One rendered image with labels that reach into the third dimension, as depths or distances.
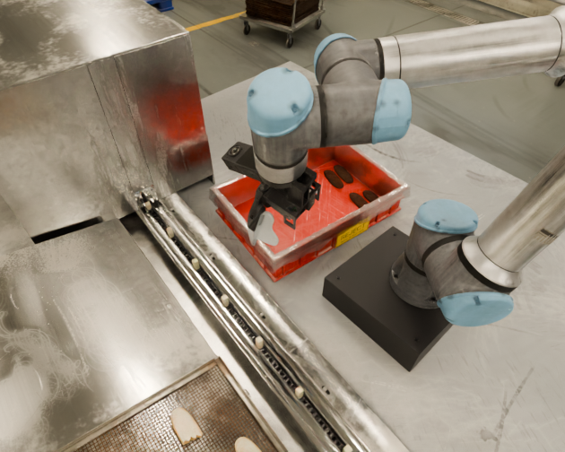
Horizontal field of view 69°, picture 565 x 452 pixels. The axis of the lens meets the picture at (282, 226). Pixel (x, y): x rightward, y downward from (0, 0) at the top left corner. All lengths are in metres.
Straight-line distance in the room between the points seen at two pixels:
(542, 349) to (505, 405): 0.18
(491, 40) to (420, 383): 0.68
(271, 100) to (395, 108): 0.14
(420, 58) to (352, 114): 0.17
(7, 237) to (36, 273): 0.31
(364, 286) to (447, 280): 0.26
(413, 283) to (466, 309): 0.21
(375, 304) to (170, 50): 0.76
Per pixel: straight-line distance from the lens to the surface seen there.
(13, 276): 1.14
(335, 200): 1.29
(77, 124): 1.07
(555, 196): 0.71
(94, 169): 1.14
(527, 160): 3.18
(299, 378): 0.93
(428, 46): 0.64
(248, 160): 0.66
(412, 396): 0.99
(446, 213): 0.88
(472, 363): 1.07
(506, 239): 0.75
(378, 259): 1.06
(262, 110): 0.47
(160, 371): 0.91
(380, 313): 0.96
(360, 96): 0.51
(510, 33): 0.69
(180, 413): 0.86
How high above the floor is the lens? 1.71
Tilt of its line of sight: 48 degrees down
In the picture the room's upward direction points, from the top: straight up
